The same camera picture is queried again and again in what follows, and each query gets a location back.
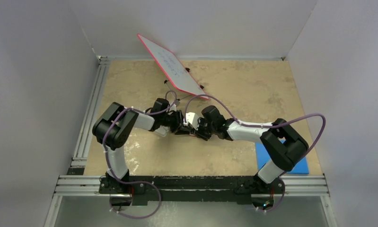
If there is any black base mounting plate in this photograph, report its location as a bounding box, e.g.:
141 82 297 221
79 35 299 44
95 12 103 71
99 174 284 207

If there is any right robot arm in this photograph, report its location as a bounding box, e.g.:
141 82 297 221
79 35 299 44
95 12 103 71
183 105 309 192

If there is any white stapler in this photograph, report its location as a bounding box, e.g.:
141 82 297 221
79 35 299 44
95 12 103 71
154 126 169 137

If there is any blue foam pad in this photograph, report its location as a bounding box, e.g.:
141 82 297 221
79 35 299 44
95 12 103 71
255 143 309 175

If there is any aluminium rail frame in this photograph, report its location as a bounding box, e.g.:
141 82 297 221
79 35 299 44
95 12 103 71
44 56 337 227

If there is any red framed whiteboard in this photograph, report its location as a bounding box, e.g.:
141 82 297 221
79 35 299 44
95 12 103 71
137 34 204 96

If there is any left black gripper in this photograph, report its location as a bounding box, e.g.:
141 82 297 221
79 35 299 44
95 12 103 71
160 110 192 135

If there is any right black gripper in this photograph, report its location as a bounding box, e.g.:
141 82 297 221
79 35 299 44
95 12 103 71
190 118 216 141

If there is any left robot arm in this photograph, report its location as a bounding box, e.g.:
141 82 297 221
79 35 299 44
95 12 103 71
92 98 192 193

